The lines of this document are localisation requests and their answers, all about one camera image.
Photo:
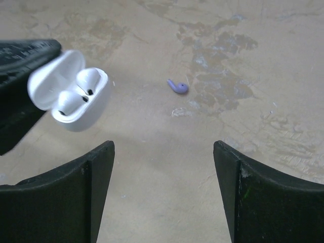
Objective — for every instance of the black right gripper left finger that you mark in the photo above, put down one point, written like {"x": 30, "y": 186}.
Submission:
{"x": 64, "y": 204}

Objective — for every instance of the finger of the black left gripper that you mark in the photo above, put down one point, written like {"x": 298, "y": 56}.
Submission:
{"x": 18, "y": 57}
{"x": 16, "y": 121}

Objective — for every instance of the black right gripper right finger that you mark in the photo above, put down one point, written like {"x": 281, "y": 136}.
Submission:
{"x": 263, "y": 204}

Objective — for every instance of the white charging case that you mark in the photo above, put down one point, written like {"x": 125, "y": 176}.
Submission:
{"x": 47, "y": 82}

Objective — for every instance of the white earbud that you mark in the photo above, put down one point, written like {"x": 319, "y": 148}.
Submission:
{"x": 87, "y": 80}
{"x": 69, "y": 102}

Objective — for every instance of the purple earbud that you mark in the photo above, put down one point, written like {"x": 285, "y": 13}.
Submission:
{"x": 179, "y": 88}

